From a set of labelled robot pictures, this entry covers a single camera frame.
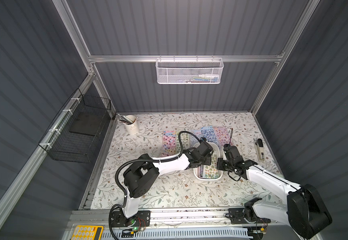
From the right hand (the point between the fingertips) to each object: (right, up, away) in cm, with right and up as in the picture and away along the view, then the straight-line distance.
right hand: (219, 162), depth 88 cm
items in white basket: (-9, +52, +5) cm, 53 cm away
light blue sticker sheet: (-16, +14, -8) cm, 23 cm away
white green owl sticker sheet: (-5, -5, -1) cm, 7 cm away
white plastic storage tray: (-13, -5, 0) cm, 14 cm away
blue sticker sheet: (-3, +17, +20) cm, 27 cm away
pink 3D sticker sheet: (+8, +15, +17) cm, 24 cm away
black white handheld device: (+28, +7, +7) cm, 30 cm away
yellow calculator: (-67, -28, -19) cm, 75 cm away
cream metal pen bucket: (-56, +20, +14) cm, 61 cm away
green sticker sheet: (-20, +14, +17) cm, 30 cm away
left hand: (-5, +2, -4) cm, 6 cm away
